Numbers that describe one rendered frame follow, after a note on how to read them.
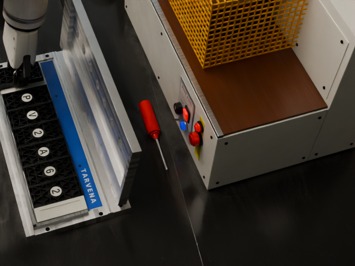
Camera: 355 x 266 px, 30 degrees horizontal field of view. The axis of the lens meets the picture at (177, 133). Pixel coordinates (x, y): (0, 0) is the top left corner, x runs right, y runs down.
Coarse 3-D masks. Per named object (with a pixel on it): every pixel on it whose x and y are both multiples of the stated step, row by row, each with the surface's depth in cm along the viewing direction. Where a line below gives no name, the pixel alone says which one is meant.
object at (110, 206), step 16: (0, 64) 148; (64, 64) 150; (64, 80) 147; (0, 112) 141; (80, 112) 142; (0, 128) 138; (80, 128) 140; (96, 160) 136; (16, 176) 132; (96, 176) 133; (16, 192) 130; (112, 192) 131; (32, 208) 128; (112, 208) 129; (128, 208) 130; (64, 224) 127; (80, 224) 128; (32, 240) 126
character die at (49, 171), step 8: (56, 160) 134; (64, 160) 134; (24, 168) 132; (32, 168) 132; (40, 168) 133; (48, 168) 132; (56, 168) 132; (64, 168) 133; (72, 168) 133; (32, 176) 132; (40, 176) 131; (48, 176) 131; (56, 176) 132; (64, 176) 132; (32, 184) 131
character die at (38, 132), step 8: (56, 120) 139; (16, 128) 137; (24, 128) 138; (32, 128) 139; (40, 128) 138; (48, 128) 139; (56, 128) 139; (16, 136) 137; (24, 136) 136; (32, 136) 137; (40, 136) 137; (48, 136) 137; (56, 136) 137; (16, 144) 135; (24, 144) 135
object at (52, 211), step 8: (72, 200) 128; (80, 200) 128; (40, 208) 127; (48, 208) 127; (56, 208) 127; (64, 208) 127; (72, 208) 128; (80, 208) 127; (40, 216) 126; (48, 216) 126; (56, 216) 126
